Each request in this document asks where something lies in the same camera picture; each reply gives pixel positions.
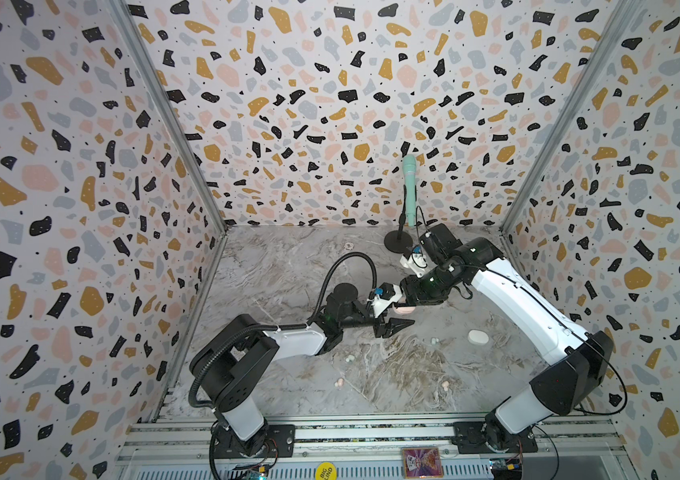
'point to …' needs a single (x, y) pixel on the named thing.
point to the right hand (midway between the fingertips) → (402, 298)
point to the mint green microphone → (410, 172)
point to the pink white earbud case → (404, 309)
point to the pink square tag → (422, 462)
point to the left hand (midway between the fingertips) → (414, 309)
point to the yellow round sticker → (326, 471)
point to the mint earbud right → (434, 340)
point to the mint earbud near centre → (350, 358)
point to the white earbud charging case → (478, 337)
